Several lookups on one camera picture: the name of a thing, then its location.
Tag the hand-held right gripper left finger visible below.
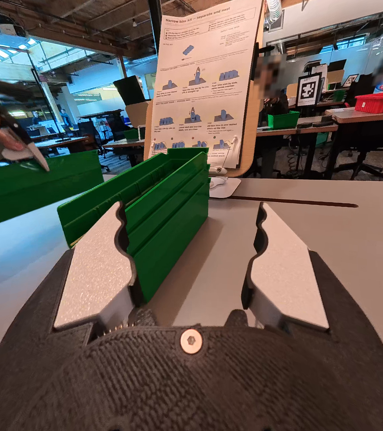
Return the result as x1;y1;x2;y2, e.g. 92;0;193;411
53;201;137;333

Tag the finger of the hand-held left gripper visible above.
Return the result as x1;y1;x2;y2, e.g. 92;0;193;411
1;141;50;172

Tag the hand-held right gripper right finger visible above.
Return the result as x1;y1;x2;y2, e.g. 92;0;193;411
241;201;331;332

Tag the wood-edged office desk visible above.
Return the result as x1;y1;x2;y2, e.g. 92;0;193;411
255;116;339;179

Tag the grey office desk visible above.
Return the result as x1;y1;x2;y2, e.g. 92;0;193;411
325;107;383;180

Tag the black monitor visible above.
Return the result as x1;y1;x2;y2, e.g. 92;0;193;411
113;76;145;106

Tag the black office chair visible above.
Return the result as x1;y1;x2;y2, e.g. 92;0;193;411
341;133;383;182

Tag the small green tray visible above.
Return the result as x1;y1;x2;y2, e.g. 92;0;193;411
267;111;301;130

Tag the printed instruction sheet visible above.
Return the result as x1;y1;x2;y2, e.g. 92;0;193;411
148;0;263;169

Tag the black white tag sign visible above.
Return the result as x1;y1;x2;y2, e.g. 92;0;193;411
296;72;324;108

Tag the red plastic crate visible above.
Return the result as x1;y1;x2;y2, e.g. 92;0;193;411
355;90;383;112

